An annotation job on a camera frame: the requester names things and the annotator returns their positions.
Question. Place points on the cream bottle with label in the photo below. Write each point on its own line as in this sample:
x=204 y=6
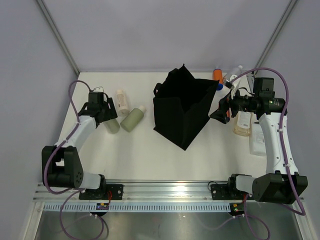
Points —
x=122 y=103

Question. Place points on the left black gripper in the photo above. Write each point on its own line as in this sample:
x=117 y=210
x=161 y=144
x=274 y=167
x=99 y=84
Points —
x=111 y=113

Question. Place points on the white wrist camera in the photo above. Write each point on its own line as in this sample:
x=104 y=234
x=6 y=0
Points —
x=233 y=83
x=98 y=89

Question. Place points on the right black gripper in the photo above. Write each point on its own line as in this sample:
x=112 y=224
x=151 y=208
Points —
x=224 y=105

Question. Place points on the right aluminium frame post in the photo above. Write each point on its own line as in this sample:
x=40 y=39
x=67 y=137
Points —
x=280 y=26

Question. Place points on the amber liquid soap bottle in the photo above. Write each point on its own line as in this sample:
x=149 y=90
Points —
x=242 y=124

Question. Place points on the aluminium rail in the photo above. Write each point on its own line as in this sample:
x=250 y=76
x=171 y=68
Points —
x=165 y=192

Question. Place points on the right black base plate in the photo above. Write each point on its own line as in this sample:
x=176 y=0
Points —
x=220 y=191

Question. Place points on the orange bottle at back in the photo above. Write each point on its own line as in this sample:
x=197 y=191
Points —
x=217 y=75

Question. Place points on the aluminium frame post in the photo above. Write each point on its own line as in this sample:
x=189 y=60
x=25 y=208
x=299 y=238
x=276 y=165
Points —
x=57 y=35
x=280 y=26

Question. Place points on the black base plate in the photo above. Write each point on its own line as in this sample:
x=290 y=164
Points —
x=113 y=192
x=220 y=191

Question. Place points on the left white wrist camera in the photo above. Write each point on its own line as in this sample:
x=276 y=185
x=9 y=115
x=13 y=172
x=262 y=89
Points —
x=98 y=89

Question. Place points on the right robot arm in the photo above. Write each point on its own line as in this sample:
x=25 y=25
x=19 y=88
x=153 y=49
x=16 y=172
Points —
x=282 y=183

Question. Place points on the white slotted cable duct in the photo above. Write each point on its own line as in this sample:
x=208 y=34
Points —
x=149 y=207

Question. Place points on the white bottle at right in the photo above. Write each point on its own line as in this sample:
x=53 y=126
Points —
x=257 y=140

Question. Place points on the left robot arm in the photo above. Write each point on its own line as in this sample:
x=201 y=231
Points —
x=62 y=169

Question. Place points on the clear silver bottle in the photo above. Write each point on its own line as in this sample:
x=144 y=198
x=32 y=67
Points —
x=233 y=72

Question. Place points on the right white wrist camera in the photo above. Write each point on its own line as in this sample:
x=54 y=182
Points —
x=233 y=83

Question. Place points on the black canvas bag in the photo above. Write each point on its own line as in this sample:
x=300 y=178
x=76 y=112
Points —
x=181 y=106

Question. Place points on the left aluminium frame post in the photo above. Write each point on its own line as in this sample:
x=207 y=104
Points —
x=57 y=35

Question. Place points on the green bottle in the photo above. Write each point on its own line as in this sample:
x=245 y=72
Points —
x=133 y=118
x=112 y=126

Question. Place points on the orange tube blue cap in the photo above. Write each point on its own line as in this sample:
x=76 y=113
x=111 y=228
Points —
x=219 y=87

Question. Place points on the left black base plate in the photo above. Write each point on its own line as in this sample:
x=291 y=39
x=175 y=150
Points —
x=113 y=192

